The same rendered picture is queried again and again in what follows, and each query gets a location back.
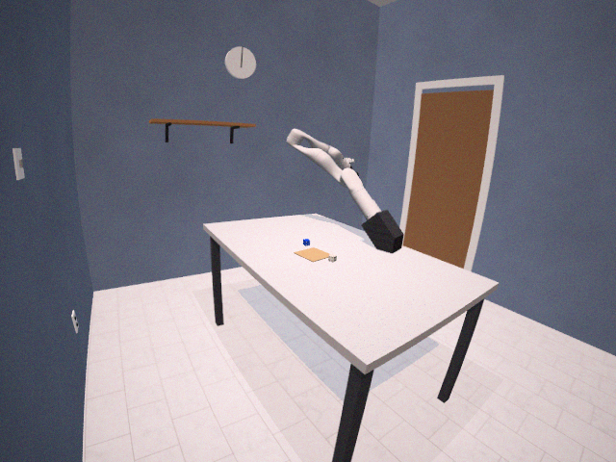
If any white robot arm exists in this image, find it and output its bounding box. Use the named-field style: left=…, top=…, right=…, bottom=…
left=286, top=129, right=380, bottom=220

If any tan flat mat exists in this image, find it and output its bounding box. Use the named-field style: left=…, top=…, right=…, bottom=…
left=294, top=247, right=330, bottom=262

